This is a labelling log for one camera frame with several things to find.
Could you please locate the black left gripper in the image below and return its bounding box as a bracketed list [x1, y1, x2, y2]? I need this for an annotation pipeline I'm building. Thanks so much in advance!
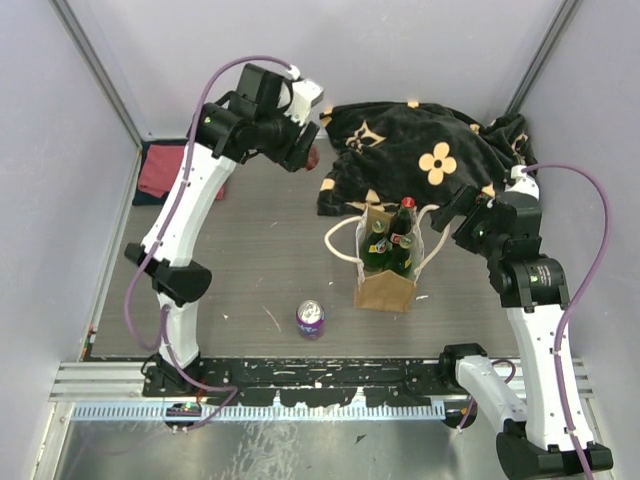
[259, 100, 323, 174]

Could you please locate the red cola can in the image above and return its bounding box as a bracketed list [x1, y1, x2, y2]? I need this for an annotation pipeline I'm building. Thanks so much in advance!
[305, 145, 320, 171]

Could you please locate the glass cola bottle red cap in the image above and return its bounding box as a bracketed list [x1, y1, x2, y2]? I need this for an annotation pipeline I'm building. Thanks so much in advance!
[387, 196, 416, 245]

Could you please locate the green bottle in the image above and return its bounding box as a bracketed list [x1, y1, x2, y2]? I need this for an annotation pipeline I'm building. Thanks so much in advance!
[385, 235, 413, 277]
[359, 220, 388, 272]

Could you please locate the burlap canvas cat-print bag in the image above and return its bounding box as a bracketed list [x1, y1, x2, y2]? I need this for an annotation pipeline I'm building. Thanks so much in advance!
[324, 204, 450, 313]

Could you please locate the purple soda can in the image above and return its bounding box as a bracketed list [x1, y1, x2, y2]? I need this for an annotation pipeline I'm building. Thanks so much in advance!
[296, 300, 325, 339]

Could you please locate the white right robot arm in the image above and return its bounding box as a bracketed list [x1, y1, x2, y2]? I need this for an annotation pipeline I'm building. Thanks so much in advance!
[431, 186, 614, 479]

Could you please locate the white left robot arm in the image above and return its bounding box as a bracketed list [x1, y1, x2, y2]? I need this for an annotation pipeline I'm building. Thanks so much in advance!
[124, 55, 324, 396]

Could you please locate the black floral fleece blanket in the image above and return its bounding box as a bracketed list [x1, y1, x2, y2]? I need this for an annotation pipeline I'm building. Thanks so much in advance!
[317, 102, 536, 217]

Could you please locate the pink folded cloth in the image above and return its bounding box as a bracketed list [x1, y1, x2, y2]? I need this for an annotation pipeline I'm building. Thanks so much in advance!
[137, 144, 227, 201]

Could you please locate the dark teal folded cloth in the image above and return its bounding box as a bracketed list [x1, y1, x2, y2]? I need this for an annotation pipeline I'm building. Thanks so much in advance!
[132, 141, 168, 206]

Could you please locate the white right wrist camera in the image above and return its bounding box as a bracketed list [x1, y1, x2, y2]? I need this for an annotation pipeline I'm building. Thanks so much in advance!
[505, 165, 540, 200]

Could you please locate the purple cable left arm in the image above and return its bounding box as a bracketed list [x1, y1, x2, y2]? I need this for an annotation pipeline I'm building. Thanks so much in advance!
[123, 56, 301, 431]

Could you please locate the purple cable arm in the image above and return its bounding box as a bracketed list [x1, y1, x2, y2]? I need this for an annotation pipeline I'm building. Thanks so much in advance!
[519, 163, 612, 480]
[123, 56, 301, 431]

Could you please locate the aluminium frame rail front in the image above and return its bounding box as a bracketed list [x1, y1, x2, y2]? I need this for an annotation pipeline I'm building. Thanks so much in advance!
[49, 360, 594, 401]

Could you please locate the black mounting base rail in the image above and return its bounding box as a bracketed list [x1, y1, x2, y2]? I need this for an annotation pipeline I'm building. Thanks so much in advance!
[140, 354, 467, 408]

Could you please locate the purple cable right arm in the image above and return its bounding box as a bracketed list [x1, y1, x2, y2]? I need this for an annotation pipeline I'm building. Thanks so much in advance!
[519, 163, 612, 480]

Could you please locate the white slotted cable duct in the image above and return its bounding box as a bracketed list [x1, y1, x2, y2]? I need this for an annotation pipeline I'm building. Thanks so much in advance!
[70, 401, 446, 422]

